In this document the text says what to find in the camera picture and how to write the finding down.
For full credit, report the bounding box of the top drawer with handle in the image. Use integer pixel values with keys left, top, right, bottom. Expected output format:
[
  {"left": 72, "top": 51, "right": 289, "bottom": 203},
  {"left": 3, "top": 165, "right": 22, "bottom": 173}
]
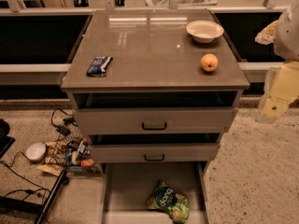
[{"left": 74, "top": 107, "right": 237, "bottom": 135}]

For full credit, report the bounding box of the drawer with handle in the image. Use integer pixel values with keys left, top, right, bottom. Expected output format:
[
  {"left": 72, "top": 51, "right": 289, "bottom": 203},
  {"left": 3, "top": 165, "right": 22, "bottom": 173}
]
[
  {"left": 89, "top": 143, "right": 220, "bottom": 163},
  {"left": 74, "top": 107, "right": 237, "bottom": 135}
]

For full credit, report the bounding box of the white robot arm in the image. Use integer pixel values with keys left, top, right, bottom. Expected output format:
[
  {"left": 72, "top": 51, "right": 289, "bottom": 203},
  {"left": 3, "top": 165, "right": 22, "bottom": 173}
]
[{"left": 255, "top": 0, "right": 299, "bottom": 123}]

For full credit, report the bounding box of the orange fruit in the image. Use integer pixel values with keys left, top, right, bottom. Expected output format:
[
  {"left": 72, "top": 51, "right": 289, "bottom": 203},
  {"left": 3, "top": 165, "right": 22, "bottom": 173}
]
[{"left": 200, "top": 53, "right": 219, "bottom": 72}]

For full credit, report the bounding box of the middle drawer with handle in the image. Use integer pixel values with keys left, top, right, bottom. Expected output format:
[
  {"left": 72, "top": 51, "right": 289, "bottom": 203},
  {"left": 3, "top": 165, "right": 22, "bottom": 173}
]
[{"left": 89, "top": 143, "right": 220, "bottom": 163}]

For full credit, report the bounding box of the black power adapter cable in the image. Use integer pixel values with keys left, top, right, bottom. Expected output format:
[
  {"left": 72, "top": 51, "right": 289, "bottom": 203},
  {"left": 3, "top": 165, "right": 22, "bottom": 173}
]
[{"left": 50, "top": 108, "right": 78, "bottom": 142}]

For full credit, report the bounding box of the white bowl on counter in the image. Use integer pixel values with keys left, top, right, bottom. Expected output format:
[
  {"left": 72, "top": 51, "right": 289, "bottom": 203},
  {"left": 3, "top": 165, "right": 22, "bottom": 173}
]
[{"left": 186, "top": 21, "right": 224, "bottom": 44}]

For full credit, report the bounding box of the black floor cable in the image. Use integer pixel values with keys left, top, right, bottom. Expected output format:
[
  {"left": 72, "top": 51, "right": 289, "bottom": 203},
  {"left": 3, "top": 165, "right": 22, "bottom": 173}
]
[{"left": 0, "top": 150, "right": 51, "bottom": 201}]

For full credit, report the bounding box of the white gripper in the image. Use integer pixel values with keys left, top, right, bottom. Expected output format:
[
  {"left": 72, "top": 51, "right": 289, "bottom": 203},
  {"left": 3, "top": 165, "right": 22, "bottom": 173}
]
[{"left": 255, "top": 21, "right": 299, "bottom": 123}]

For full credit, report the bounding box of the grey drawer cabinet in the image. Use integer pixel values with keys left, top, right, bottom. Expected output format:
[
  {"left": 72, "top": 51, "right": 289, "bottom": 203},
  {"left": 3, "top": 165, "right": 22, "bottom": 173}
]
[{"left": 60, "top": 8, "right": 250, "bottom": 173}]

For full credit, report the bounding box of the blue snack packet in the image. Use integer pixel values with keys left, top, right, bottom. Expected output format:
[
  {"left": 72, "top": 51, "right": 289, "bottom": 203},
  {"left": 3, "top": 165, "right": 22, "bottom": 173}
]
[{"left": 86, "top": 56, "right": 113, "bottom": 77}]

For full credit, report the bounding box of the open bottom drawer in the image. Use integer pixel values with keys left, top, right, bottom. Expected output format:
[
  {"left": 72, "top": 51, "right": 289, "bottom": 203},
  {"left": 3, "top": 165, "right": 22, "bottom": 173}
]
[{"left": 99, "top": 162, "right": 209, "bottom": 224}]

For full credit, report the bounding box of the pile of snack packets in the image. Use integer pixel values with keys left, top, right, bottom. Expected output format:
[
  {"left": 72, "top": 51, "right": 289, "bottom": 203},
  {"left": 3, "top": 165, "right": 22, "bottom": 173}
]
[{"left": 37, "top": 137, "right": 100, "bottom": 176}]

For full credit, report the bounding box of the black stand frame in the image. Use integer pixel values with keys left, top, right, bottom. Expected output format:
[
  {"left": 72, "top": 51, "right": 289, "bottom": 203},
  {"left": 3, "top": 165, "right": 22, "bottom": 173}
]
[{"left": 0, "top": 119, "right": 68, "bottom": 224}]

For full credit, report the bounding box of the white bowl on floor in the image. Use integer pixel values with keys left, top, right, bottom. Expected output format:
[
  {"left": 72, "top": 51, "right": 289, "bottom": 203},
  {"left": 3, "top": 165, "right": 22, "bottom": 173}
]
[{"left": 25, "top": 143, "right": 47, "bottom": 161}]

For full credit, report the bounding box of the green rice chip bag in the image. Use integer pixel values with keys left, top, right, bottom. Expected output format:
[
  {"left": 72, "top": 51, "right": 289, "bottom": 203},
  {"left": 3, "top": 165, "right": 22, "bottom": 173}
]
[{"left": 147, "top": 179, "right": 190, "bottom": 224}]

